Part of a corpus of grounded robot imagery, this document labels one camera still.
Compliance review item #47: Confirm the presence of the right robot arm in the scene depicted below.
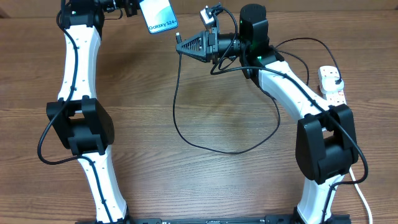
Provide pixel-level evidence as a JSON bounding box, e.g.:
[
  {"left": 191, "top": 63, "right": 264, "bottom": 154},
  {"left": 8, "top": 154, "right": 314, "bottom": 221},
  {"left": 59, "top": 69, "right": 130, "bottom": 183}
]
[{"left": 176, "top": 4, "right": 364, "bottom": 223}]

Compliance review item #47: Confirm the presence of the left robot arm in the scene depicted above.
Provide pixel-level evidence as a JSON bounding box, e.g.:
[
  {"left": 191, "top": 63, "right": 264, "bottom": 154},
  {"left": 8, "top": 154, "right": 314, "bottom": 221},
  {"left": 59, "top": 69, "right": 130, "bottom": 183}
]
[{"left": 37, "top": 0, "right": 139, "bottom": 223}]

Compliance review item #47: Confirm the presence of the white power strip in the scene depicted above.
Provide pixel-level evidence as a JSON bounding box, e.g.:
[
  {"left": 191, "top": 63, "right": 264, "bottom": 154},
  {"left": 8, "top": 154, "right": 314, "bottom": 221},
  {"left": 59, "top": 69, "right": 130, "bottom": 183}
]
[{"left": 318, "top": 65, "right": 346, "bottom": 106}]

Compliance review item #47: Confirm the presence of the white charger plug adapter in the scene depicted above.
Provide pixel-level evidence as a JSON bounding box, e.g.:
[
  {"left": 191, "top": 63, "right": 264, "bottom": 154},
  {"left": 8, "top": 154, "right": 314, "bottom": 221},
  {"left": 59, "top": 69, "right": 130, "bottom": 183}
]
[{"left": 320, "top": 77, "right": 345, "bottom": 94}]

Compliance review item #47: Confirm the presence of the black charger cable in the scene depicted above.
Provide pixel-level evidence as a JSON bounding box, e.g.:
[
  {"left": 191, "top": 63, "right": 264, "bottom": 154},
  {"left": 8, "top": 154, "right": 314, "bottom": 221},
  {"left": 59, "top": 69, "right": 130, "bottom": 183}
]
[{"left": 172, "top": 32, "right": 343, "bottom": 155}]

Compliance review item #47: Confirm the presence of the Galaxy smartphone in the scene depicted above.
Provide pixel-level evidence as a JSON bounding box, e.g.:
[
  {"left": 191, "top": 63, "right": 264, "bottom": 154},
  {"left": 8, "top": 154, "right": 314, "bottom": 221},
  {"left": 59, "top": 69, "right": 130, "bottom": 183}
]
[{"left": 139, "top": 0, "right": 178, "bottom": 34}]

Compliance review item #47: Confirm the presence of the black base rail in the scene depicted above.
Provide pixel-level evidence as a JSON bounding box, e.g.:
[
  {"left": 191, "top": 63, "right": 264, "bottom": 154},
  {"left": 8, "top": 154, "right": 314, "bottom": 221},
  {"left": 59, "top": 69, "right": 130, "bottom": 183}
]
[{"left": 131, "top": 215, "right": 295, "bottom": 224}]

